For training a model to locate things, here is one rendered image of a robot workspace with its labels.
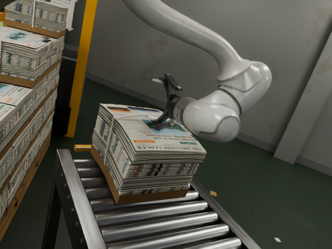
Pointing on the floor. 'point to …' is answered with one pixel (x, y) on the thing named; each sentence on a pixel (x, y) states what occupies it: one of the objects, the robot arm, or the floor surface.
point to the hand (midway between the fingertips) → (153, 98)
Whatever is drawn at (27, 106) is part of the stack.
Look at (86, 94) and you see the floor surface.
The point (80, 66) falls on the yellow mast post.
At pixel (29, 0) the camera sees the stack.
